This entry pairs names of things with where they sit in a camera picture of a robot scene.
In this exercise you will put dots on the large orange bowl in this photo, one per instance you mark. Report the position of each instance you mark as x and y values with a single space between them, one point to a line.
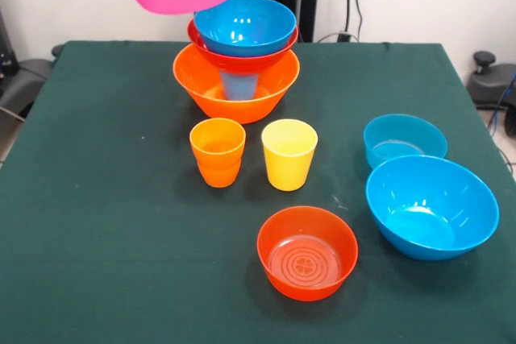
242 112

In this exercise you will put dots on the blue cup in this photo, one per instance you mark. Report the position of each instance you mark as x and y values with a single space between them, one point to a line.
240 86

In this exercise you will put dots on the wide red bowl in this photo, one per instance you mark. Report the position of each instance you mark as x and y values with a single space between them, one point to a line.
242 64

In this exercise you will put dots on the large blue bowl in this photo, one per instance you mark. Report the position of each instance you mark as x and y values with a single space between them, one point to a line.
431 207
258 26

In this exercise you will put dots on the yellow cup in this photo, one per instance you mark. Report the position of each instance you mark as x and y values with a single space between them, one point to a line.
289 167

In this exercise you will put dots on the orange cup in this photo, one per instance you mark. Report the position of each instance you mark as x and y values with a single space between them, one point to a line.
219 178
217 146

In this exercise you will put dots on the small red bowl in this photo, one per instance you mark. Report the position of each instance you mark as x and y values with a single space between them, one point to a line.
306 263

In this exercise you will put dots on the small teal blue bowl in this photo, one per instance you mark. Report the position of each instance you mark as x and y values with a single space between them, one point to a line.
403 138

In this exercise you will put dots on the dark green table cloth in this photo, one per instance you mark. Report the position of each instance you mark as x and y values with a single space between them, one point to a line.
225 316

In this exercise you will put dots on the black pedestal leg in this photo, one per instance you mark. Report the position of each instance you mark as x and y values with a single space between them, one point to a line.
24 78
489 86

